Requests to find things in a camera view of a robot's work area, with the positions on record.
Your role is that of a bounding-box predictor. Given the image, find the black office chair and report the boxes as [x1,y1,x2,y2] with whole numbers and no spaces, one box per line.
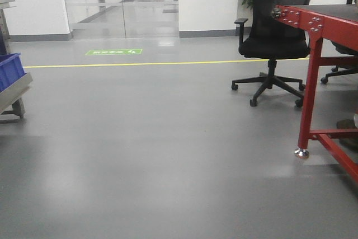
[231,0,310,107]

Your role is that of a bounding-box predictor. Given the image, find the glass double door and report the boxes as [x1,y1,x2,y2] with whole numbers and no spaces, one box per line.
[65,0,179,39]

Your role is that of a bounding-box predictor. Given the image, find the steel rack at left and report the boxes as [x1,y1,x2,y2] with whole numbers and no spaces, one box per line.
[1,0,32,119]

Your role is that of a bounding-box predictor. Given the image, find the blue bin on left rack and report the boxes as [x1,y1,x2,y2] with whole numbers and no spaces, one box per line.
[1,53,26,92]

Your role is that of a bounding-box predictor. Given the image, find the red metal workbench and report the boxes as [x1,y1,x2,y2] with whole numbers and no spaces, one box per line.
[270,3,358,184]

